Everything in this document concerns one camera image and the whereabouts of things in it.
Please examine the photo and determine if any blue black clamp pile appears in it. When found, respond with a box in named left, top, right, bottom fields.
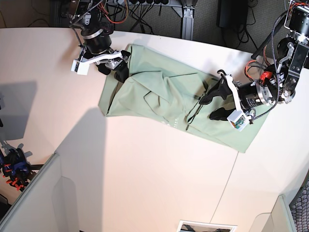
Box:
left=0, top=148, right=33, bottom=192

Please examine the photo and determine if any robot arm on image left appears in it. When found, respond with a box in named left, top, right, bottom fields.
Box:
left=68, top=0, right=131, bottom=83

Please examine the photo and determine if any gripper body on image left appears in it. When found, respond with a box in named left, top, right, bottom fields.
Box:
left=84, top=50, right=131, bottom=70

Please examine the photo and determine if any grey partition panel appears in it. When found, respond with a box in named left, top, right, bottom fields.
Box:
left=249, top=194, right=296, bottom=232
left=0, top=154, right=80, bottom=232

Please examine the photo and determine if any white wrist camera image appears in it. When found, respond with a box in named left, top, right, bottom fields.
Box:
left=70, top=59, right=90, bottom=75
left=227, top=110, right=250, bottom=131

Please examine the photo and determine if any white framed floor opening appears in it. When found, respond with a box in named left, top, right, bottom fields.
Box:
left=177, top=220, right=237, bottom=232

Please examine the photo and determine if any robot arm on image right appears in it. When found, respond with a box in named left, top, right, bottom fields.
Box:
left=199, top=0, right=309, bottom=131

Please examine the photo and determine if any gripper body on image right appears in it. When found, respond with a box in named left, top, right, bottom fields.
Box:
left=217, top=70, right=256, bottom=125

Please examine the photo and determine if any light green T-shirt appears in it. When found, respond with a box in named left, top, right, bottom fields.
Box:
left=98, top=44, right=267, bottom=153

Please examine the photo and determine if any black power strip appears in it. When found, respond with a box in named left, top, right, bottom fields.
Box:
left=113, top=0, right=184, bottom=7

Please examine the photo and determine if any black power brick pair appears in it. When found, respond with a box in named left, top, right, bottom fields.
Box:
left=216, top=0, right=249, bottom=28

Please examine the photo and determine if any grey partition panel left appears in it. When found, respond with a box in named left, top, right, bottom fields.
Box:
left=0, top=154, right=80, bottom=232

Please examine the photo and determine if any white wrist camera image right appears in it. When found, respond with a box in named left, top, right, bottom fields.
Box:
left=227, top=110, right=250, bottom=131

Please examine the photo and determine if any aluminium frame post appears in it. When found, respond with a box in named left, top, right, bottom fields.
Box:
left=172, top=0, right=198, bottom=41

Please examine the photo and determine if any grey partition panel right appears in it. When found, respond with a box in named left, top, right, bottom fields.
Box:
left=249, top=194, right=296, bottom=232

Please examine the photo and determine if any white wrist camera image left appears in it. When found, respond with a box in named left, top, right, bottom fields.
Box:
left=70, top=59, right=90, bottom=75

